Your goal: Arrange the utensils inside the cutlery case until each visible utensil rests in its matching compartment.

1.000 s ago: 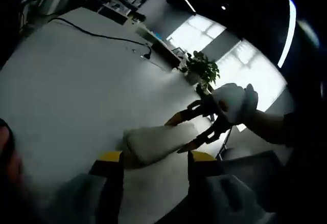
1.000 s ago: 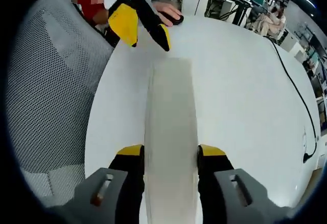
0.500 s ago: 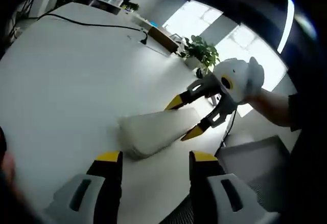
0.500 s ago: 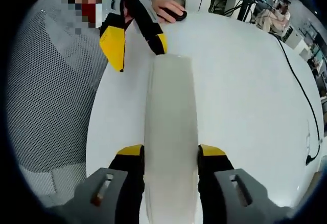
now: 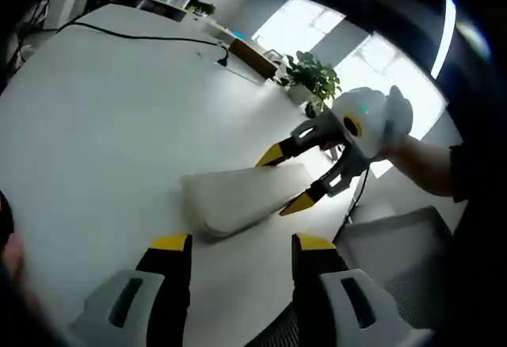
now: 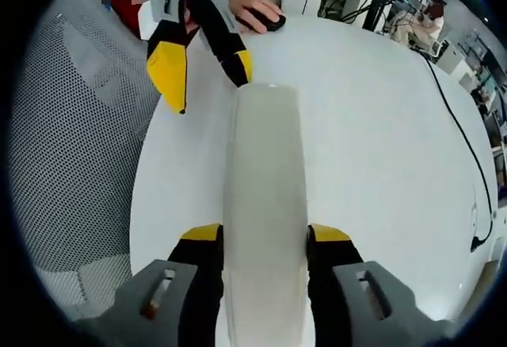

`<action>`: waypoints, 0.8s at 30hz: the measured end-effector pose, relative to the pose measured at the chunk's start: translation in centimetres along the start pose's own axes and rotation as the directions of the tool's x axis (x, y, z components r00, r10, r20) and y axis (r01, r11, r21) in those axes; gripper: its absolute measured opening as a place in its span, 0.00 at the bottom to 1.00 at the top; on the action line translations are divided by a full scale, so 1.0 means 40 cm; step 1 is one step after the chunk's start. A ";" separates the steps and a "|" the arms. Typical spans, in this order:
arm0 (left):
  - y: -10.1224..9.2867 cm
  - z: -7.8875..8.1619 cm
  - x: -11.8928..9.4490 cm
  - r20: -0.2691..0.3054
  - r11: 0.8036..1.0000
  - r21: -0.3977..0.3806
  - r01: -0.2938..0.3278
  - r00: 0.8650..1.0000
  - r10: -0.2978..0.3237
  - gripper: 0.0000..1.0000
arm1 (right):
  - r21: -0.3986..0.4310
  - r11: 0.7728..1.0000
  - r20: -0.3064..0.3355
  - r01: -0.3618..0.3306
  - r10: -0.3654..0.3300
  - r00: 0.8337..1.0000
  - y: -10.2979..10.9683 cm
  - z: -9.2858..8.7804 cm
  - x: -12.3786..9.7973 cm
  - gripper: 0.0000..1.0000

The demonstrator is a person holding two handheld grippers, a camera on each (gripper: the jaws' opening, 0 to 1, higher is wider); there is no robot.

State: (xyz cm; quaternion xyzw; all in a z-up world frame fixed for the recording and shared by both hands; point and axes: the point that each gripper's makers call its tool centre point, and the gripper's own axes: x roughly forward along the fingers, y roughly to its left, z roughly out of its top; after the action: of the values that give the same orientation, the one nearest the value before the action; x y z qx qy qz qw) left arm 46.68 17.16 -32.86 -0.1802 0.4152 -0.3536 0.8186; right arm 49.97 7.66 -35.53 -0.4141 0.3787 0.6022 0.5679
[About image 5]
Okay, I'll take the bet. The beige cutlery case base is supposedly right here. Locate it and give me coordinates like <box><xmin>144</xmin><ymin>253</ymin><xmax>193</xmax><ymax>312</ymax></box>
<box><xmin>193</xmin><ymin>200</ymin><xmax>303</xmax><ymax>242</ymax></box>

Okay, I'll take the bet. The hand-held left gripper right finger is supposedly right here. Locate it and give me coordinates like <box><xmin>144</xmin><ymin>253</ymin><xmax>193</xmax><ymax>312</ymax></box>
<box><xmin>292</xmin><ymin>233</ymin><xmax>435</xmax><ymax>347</ymax></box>

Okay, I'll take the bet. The grey mesh chair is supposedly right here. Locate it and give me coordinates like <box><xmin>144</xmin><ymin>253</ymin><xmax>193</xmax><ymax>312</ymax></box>
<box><xmin>245</xmin><ymin>206</ymin><xmax>459</xmax><ymax>347</ymax></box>

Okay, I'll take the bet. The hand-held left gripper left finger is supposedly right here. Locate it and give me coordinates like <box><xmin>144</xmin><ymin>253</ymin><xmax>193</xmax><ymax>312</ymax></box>
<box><xmin>69</xmin><ymin>233</ymin><xmax>194</xmax><ymax>347</ymax></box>

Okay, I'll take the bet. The beige cutlery case lid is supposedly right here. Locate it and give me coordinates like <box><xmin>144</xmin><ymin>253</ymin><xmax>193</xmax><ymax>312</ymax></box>
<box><xmin>181</xmin><ymin>162</ymin><xmax>314</xmax><ymax>234</ymax></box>

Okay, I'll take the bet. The large green potted plant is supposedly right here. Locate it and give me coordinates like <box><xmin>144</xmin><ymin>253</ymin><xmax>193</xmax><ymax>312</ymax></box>
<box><xmin>276</xmin><ymin>50</ymin><xmax>343</xmax><ymax>112</ymax></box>

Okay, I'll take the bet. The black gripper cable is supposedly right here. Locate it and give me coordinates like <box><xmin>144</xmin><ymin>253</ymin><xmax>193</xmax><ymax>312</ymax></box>
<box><xmin>347</xmin><ymin>164</ymin><xmax>372</xmax><ymax>222</ymax></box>

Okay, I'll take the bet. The small green desk plant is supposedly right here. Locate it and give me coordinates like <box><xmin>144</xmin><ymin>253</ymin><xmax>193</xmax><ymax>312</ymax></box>
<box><xmin>193</xmin><ymin>1</ymin><xmax>217</xmax><ymax>17</ymax></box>

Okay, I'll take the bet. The black power cable with plug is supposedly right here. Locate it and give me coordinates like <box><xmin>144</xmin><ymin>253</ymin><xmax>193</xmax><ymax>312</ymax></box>
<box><xmin>54</xmin><ymin>20</ymin><xmax>231</xmax><ymax>67</ymax></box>

